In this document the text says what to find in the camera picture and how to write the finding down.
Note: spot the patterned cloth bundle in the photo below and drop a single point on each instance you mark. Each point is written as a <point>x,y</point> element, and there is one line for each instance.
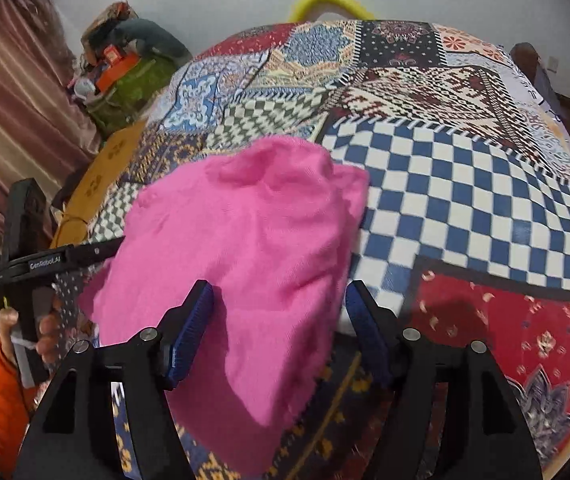
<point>107,20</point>

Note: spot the wooden lap desk board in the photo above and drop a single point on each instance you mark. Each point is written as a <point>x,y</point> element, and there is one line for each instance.
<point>110,155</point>

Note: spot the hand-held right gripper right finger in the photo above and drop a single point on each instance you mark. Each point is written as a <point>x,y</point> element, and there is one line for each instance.
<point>365,330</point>

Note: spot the pink buttoned shirt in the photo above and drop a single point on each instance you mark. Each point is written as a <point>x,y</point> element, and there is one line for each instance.
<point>255,240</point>

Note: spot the dark grey garment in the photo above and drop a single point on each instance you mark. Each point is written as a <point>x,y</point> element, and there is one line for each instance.
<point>160,40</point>

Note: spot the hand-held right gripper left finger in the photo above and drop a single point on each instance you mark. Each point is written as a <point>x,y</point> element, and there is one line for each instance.
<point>192,330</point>

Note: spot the striped pink curtain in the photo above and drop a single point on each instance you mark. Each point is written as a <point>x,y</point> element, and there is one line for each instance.
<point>10,110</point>

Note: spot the person's left hand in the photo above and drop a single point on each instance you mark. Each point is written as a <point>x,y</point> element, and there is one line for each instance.
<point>47,332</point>

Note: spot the white wall socket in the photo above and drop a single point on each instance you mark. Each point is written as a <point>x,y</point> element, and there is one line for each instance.
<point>553,64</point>

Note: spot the orange box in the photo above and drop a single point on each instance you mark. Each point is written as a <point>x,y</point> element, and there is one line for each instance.
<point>115,67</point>

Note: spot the green woven basket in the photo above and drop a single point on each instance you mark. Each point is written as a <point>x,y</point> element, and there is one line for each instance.
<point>135,85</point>

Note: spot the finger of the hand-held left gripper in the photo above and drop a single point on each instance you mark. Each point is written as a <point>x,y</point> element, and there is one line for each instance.
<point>100,250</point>

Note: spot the patchwork printed blanket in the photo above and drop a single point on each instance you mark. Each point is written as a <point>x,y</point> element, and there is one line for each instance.
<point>465,185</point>

